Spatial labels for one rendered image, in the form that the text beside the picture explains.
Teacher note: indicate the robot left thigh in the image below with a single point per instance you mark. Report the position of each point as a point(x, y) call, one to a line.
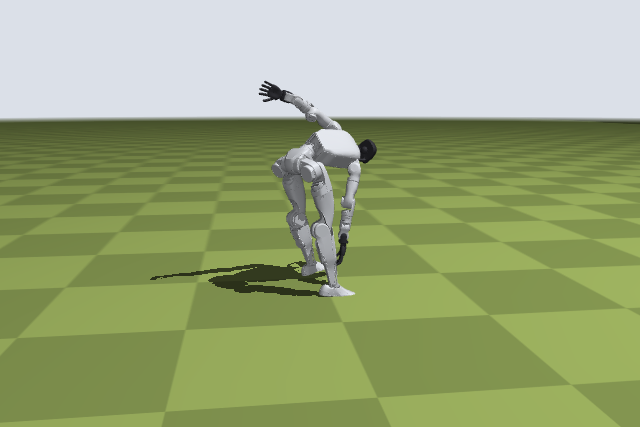
point(294, 188)

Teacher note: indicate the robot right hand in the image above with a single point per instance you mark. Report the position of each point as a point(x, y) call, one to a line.
point(343, 241)

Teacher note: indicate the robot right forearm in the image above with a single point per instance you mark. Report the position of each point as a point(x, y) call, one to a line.
point(345, 222)

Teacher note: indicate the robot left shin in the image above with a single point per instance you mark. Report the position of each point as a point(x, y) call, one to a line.
point(303, 240)

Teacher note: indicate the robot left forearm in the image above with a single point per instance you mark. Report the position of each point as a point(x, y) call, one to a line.
point(300, 103)

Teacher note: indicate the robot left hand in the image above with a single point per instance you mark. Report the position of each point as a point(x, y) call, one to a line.
point(274, 92)

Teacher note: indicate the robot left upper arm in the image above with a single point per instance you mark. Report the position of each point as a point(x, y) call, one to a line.
point(323, 120)

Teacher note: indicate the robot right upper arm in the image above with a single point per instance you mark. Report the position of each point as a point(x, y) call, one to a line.
point(354, 170)

